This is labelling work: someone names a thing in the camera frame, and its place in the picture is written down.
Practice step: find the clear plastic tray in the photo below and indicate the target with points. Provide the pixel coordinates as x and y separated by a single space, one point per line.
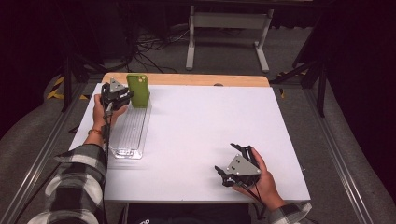
132 133

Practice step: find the aluminium floor rail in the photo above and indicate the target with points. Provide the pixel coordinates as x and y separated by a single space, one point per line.
34 165
339 149

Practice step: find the green phone case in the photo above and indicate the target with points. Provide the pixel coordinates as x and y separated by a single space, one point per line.
138 90

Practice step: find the person's left hand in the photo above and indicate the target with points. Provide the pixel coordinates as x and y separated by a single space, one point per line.
100 116

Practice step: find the white metal stand frame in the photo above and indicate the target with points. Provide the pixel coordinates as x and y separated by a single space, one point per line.
229 20

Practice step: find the black stand legs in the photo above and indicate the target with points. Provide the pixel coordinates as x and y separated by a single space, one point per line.
66 84
320 81

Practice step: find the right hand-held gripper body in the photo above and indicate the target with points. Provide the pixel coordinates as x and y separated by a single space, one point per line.
243 166

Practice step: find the white table leg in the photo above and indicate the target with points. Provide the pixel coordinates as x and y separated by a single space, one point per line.
124 214

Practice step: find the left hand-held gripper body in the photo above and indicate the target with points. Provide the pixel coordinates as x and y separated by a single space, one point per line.
115 93

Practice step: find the person's right hand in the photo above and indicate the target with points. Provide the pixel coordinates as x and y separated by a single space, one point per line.
267 186

